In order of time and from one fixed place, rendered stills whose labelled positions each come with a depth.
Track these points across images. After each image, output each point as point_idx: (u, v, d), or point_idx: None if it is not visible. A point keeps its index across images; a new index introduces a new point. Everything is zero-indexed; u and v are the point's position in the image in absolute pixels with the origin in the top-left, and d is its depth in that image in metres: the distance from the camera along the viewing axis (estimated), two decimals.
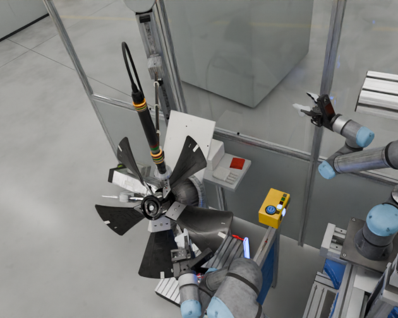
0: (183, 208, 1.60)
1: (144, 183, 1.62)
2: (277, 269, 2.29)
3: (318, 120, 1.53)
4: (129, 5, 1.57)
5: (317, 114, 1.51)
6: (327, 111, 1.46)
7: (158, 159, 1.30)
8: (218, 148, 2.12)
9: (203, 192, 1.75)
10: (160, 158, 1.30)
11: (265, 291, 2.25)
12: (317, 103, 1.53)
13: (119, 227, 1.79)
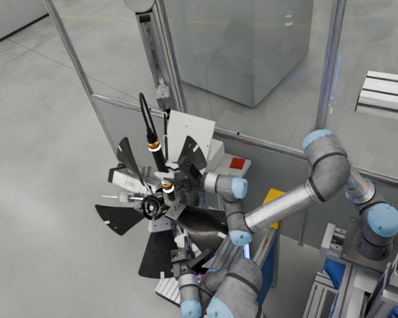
0: (183, 208, 1.60)
1: (144, 183, 1.62)
2: (277, 269, 2.29)
3: (186, 186, 1.35)
4: (129, 5, 1.57)
5: (182, 180, 1.34)
6: (193, 174, 1.30)
7: (168, 189, 1.44)
8: (218, 148, 2.12)
9: (203, 192, 1.75)
10: (170, 187, 1.44)
11: (265, 291, 2.25)
12: (178, 169, 1.36)
13: (119, 227, 1.79)
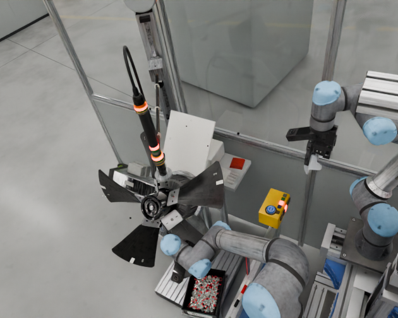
0: (179, 221, 1.62)
1: (155, 182, 1.59)
2: None
3: (318, 147, 1.18)
4: (129, 5, 1.57)
5: (311, 146, 1.20)
6: (303, 132, 1.19)
7: (158, 161, 1.31)
8: (218, 148, 2.12)
9: None
10: (160, 159, 1.31)
11: None
12: None
13: (112, 196, 1.80)
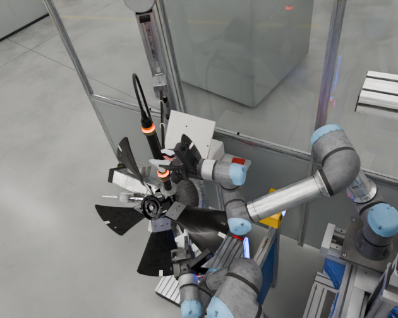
0: (167, 228, 1.65)
1: None
2: (277, 269, 2.29)
3: (182, 173, 1.29)
4: (129, 5, 1.57)
5: (179, 167, 1.28)
6: (189, 160, 1.25)
7: (164, 178, 1.39)
8: (218, 148, 2.12)
9: (203, 192, 1.75)
10: (166, 176, 1.38)
11: (265, 291, 2.25)
12: (174, 156, 1.31)
13: (122, 159, 1.74)
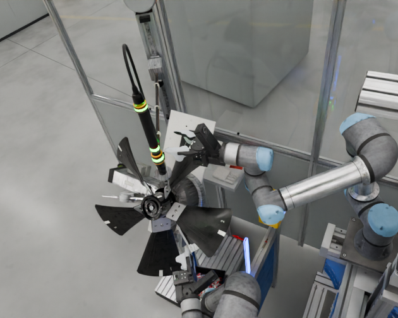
0: (167, 228, 1.65)
1: (169, 190, 1.56)
2: (277, 269, 2.29)
3: (203, 159, 1.18)
4: (129, 5, 1.57)
5: (199, 151, 1.17)
6: (211, 144, 1.14)
7: (158, 161, 1.31)
8: None
9: (203, 192, 1.75)
10: (160, 158, 1.31)
11: (265, 291, 2.25)
12: (193, 139, 1.20)
13: (122, 159, 1.74)
